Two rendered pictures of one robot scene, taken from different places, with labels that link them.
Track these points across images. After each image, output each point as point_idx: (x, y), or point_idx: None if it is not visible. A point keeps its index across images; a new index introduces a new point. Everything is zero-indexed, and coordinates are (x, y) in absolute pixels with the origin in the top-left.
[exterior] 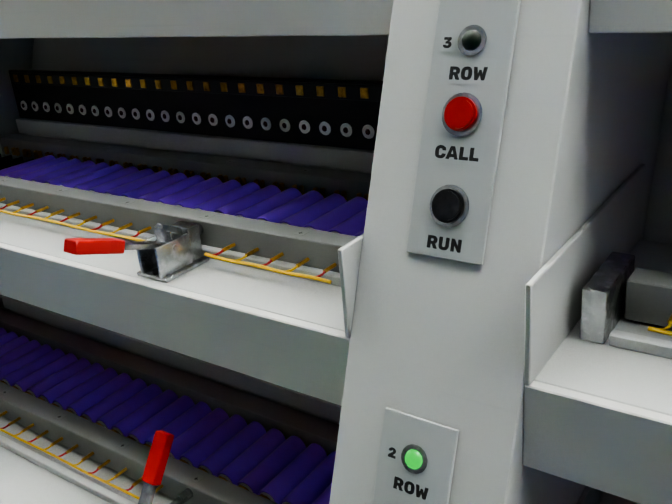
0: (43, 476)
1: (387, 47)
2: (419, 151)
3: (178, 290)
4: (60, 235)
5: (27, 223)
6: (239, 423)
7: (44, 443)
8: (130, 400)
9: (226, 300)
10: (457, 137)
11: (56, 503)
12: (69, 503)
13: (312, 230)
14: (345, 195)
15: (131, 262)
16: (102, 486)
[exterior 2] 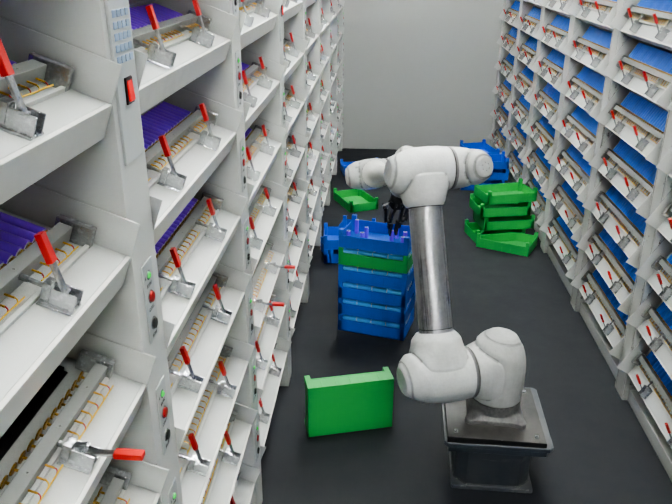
0: (261, 342)
1: (283, 214)
2: (285, 225)
3: (278, 269)
4: (261, 287)
5: (256, 294)
6: None
7: None
8: None
9: (279, 264)
10: (286, 221)
11: (267, 338)
12: (266, 336)
13: (264, 249)
14: None
15: (270, 275)
16: (259, 332)
